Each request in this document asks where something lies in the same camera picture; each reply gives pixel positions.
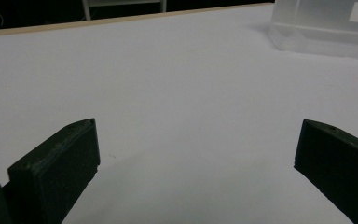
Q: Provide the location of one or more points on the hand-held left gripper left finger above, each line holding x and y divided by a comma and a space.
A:
59, 174

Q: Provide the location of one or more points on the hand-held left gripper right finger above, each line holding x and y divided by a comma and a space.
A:
338, 165

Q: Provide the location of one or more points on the clear plastic pencil case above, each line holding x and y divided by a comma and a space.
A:
320, 28

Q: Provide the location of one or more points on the wooden table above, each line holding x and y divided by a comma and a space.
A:
74, 25

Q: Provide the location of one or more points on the white metal stand frame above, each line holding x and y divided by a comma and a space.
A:
87, 7

